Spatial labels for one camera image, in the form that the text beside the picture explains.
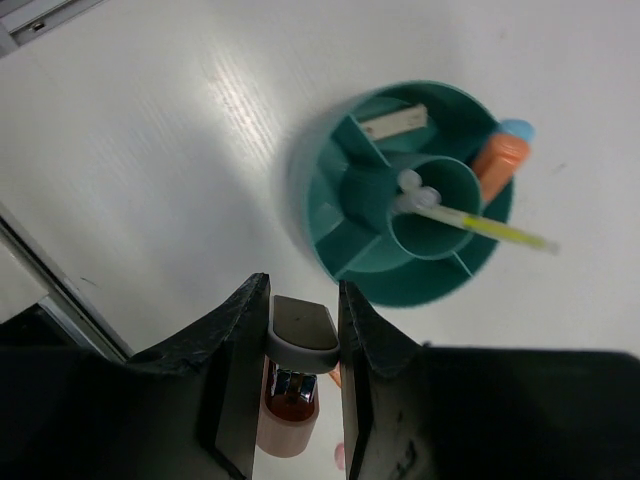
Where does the small white eraser box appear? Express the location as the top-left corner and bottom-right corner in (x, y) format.
(360, 104), (428, 141)

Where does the yellow clear pen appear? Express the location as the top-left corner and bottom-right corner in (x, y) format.
(392, 195), (560, 255)

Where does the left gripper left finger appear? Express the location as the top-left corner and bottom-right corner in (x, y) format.
(1, 273), (270, 479)

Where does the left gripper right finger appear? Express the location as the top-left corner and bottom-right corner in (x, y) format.
(338, 281), (639, 479)

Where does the orange tip highlighter body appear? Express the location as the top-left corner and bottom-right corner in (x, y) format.
(471, 132), (531, 204)

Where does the blue highlighter body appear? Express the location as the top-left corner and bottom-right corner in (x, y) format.
(497, 118), (536, 143)

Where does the teal round organizer container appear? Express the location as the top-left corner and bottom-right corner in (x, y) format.
(287, 80), (515, 308)

